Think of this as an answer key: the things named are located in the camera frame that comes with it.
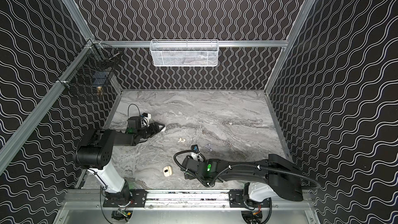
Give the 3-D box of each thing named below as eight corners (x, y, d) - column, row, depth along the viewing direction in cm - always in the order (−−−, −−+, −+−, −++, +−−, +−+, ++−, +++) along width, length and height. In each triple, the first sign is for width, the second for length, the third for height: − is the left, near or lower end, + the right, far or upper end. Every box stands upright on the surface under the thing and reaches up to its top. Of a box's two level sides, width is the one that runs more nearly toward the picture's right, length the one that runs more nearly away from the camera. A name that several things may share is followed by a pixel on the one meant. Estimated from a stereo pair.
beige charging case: (163, 176, 83) (162, 175, 81) (164, 167, 86) (163, 166, 84) (171, 176, 83) (171, 175, 81) (172, 167, 86) (172, 166, 84)
